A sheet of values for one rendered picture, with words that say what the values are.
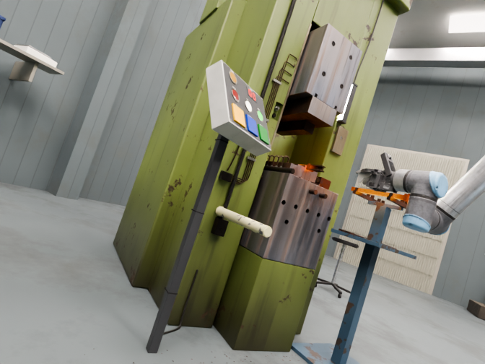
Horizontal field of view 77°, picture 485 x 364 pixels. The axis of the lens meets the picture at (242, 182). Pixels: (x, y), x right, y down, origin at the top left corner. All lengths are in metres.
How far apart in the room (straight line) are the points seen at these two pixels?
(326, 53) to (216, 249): 1.21
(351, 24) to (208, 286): 1.80
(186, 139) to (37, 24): 3.24
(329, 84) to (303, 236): 0.85
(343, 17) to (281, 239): 1.41
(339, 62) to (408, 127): 8.26
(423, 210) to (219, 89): 0.86
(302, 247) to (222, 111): 0.90
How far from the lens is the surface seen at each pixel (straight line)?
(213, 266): 1.68
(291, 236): 1.64
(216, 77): 1.24
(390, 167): 1.39
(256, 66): 1.73
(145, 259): 2.02
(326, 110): 1.81
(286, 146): 2.23
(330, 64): 1.86
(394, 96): 10.55
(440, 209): 1.37
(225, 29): 2.21
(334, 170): 2.07
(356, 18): 2.31
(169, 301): 1.38
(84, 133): 4.75
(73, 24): 5.04
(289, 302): 1.78
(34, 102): 4.79
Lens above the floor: 0.70
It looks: 4 degrees up
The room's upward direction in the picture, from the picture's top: 18 degrees clockwise
